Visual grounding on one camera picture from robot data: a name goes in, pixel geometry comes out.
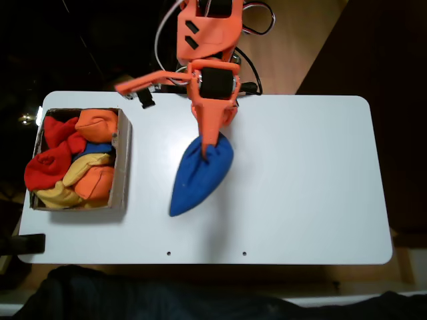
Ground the red bean bag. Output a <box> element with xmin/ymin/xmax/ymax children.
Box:
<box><xmin>43</xmin><ymin>115</ymin><xmax>88</xmax><ymax>156</ymax></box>
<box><xmin>24</xmin><ymin>146</ymin><xmax>74</xmax><ymax>191</ymax></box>

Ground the black rectangular block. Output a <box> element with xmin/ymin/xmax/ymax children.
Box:
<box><xmin>0</xmin><ymin>233</ymin><xmax>46</xmax><ymax>256</ymax></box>

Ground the person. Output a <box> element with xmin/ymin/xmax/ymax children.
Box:
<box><xmin>13</xmin><ymin>265</ymin><xmax>427</xmax><ymax>320</ymax></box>

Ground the small blue bean bag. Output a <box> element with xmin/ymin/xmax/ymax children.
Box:
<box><xmin>71</xmin><ymin>142</ymin><xmax>113</xmax><ymax>164</ymax></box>

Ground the white camera cable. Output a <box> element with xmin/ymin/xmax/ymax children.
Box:
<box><xmin>154</xmin><ymin>0</ymin><xmax>185</xmax><ymax>73</ymax></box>

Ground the black table clamp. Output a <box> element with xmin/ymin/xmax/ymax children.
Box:
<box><xmin>238</xmin><ymin>81</ymin><xmax>264</xmax><ymax>97</ymax></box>

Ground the cardboard box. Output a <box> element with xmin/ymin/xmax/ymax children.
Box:
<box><xmin>29</xmin><ymin>107</ymin><xmax>133</xmax><ymax>211</ymax></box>

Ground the orange gripper camera mount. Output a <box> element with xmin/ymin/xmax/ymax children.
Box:
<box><xmin>114</xmin><ymin>69</ymin><xmax>195</xmax><ymax>110</ymax></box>

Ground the orange bean bag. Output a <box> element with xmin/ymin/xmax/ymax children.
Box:
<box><xmin>74</xmin><ymin>109</ymin><xmax>119</xmax><ymax>144</ymax></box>
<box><xmin>73</xmin><ymin>165</ymin><xmax>116</xmax><ymax>201</ymax></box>

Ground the large blue bean bag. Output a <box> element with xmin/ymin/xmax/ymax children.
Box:
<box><xmin>169</xmin><ymin>135</ymin><xmax>235</xmax><ymax>218</ymax></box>

